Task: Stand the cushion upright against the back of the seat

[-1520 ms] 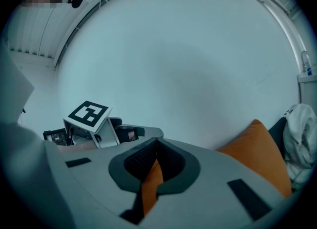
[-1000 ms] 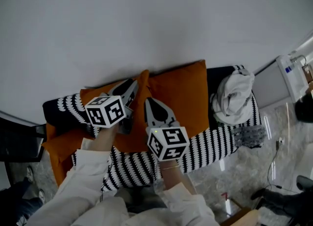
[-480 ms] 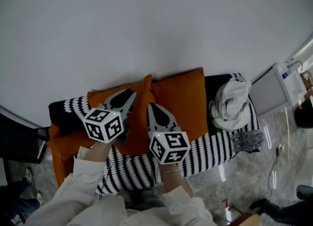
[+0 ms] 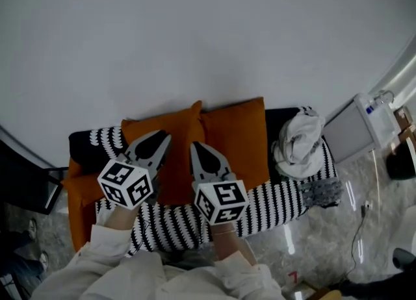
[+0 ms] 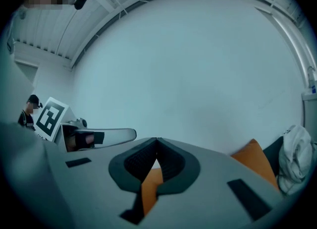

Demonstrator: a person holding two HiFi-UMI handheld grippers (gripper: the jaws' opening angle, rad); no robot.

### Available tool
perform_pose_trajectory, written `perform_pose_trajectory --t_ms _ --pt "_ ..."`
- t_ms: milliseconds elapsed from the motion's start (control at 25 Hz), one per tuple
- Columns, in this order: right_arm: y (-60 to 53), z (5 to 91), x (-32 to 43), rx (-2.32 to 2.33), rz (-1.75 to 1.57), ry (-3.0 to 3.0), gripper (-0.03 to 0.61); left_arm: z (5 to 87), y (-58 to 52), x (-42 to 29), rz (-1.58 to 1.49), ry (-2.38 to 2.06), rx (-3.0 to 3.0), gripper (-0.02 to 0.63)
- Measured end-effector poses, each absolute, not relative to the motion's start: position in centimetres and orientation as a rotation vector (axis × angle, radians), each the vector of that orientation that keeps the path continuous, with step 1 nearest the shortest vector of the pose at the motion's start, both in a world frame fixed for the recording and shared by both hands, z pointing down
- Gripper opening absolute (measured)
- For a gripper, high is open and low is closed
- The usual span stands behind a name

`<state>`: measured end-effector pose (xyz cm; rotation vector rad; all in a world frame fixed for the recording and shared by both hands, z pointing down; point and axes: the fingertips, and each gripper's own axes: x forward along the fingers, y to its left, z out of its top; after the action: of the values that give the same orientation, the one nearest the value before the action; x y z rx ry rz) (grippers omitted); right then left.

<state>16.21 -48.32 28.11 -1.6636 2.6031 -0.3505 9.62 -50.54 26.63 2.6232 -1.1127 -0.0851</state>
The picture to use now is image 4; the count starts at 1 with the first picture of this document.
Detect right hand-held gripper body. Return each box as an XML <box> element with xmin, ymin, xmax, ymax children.
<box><xmin>191</xmin><ymin>171</ymin><xmax>250</xmax><ymax>227</ymax></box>

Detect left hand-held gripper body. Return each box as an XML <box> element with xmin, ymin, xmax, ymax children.
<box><xmin>96</xmin><ymin>152</ymin><xmax>163</xmax><ymax>210</ymax></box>

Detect person's right forearm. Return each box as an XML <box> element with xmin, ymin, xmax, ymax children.
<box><xmin>209</xmin><ymin>222</ymin><xmax>257</xmax><ymax>266</ymax></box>

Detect person's left forearm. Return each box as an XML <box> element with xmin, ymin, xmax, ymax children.
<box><xmin>103</xmin><ymin>206</ymin><xmax>140</xmax><ymax>231</ymax></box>

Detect dark sofa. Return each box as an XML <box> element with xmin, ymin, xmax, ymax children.
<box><xmin>68</xmin><ymin>106</ymin><xmax>342</xmax><ymax>257</ymax></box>

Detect orange sofa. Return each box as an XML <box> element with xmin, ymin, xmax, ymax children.
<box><xmin>60</xmin><ymin>106</ymin><xmax>342</xmax><ymax>254</ymax></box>

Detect person's grey trousers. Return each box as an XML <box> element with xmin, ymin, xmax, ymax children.
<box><xmin>161</xmin><ymin>248</ymin><xmax>217</xmax><ymax>270</ymax></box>

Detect white crumpled garment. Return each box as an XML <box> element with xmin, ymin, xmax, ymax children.
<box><xmin>272</xmin><ymin>110</ymin><xmax>326</xmax><ymax>179</ymax></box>

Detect person's white shirt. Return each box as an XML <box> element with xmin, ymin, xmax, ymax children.
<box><xmin>31</xmin><ymin>214</ymin><xmax>287</xmax><ymax>300</ymax></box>

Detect grey knitted cloth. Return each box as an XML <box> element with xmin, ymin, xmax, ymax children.
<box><xmin>297</xmin><ymin>177</ymin><xmax>345</xmax><ymax>209</ymax></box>

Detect white washbasin cabinet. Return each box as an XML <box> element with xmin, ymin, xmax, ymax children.
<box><xmin>321</xmin><ymin>92</ymin><xmax>397</xmax><ymax>165</ymax></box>

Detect chrome faucet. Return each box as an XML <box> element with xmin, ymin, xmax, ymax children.
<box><xmin>373</xmin><ymin>90</ymin><xmax>395</xmax><ymax>105</ymax></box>

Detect black trash bin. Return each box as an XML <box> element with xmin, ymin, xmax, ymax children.
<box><xmin>385</xmin><ymin>139</ymin><xmax>416</xmax><ymax>181</ymax></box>

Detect cardboard box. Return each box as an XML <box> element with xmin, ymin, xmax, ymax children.
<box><xmin>391</xmin><ymin>106</ymin><xmax>416</xmax><ymax>155</ymax></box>

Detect white framed glass partition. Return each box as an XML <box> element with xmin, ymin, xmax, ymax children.
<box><xmin>367</xmin><ymin>32</ymin><xmax>416</xmax><ymax>111</ymax></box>

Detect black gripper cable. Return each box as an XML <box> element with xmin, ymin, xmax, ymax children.
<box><xmin>131</xmin><ymin>219</ymin><xmax>150</xmax><ymax>257</ymax></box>

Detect black cable with white socket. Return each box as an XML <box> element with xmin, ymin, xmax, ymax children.
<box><xmin>344</xmin><ymin>201</ymin><xmax>373</xmax><ymax>280</ymax></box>

